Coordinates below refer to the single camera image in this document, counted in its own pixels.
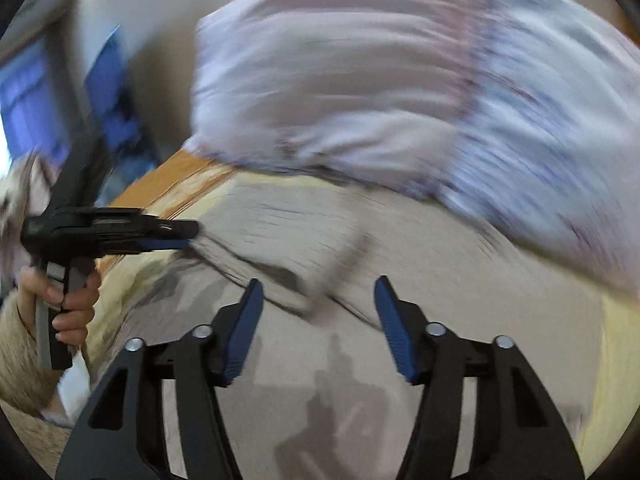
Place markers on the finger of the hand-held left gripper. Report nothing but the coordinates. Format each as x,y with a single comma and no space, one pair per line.
167,245
172,228

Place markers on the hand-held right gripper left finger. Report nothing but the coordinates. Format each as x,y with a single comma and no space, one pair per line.
241,330

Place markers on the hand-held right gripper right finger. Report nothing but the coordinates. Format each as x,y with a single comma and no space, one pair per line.
397,330

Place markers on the beige cloth garment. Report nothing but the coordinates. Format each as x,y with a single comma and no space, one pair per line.
380,270

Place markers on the person's left forearm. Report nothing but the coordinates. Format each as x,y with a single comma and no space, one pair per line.
17,360

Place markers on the person's left hand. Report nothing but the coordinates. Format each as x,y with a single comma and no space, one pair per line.
75,307

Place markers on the person's fuzzy beige clothing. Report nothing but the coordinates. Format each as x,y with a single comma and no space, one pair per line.
20,195

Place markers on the blue fabric object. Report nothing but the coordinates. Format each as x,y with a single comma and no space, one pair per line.
112,105

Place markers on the blue curtain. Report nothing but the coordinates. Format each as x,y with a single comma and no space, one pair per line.
27,105

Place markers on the white cloth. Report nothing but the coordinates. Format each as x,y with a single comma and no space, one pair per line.
70,390

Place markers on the yellow bed sheet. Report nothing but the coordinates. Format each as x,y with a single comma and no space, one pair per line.
620,375

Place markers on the pink and white quilt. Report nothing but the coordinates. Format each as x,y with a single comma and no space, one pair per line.
400,90

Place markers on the orange wooden bed frame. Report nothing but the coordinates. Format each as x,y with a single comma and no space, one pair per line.
170,185

